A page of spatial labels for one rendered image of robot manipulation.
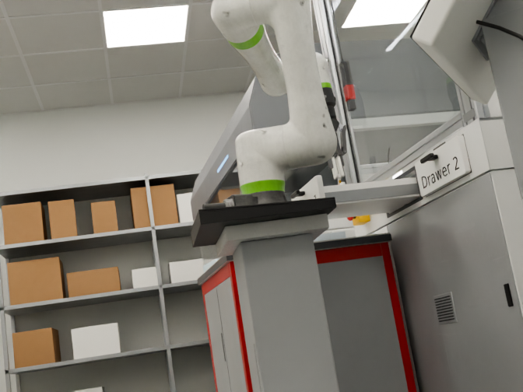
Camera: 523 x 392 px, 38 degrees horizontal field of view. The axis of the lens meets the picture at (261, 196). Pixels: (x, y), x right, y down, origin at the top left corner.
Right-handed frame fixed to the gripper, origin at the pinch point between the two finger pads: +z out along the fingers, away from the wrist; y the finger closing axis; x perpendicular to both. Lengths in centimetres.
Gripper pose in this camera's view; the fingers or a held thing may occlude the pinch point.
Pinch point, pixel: (337, 167)
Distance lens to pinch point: 248.5
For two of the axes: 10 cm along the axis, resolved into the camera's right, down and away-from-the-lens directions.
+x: 2.0, -2.4, -9.5
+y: -9.6, 1.6, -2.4
